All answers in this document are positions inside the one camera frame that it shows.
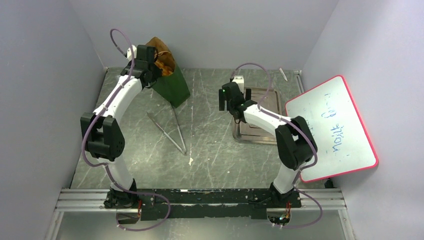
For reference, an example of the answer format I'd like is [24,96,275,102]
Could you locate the green paper bag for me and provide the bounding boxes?
[146,36,191,108]

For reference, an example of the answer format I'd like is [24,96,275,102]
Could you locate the metal baking tray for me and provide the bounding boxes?
[232,89,283,145]

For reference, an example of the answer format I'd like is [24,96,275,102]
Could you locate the metal tongs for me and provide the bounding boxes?
[146,106,188,156]

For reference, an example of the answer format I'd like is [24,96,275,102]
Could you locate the orange fake braided bread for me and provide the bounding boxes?
[155,60,173,77]

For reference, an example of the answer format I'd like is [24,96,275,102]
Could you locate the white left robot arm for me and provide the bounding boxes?
[80,45,162,208]

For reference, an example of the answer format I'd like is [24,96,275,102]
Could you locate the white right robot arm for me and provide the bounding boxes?
[218,81,318,207]

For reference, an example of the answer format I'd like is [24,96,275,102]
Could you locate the white marker pen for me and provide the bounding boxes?
[279,67,288,82]

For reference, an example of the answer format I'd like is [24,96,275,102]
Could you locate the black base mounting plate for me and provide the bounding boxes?
[101,188,302,221]

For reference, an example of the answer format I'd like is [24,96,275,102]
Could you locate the pink framed whiteboard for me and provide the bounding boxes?
[285,75,379,183]

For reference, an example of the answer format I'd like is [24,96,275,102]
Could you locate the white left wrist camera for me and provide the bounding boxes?
[126,44,137,61]

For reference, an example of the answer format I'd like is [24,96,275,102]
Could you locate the aluminium rail frame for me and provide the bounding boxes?
[47,188,355,240]

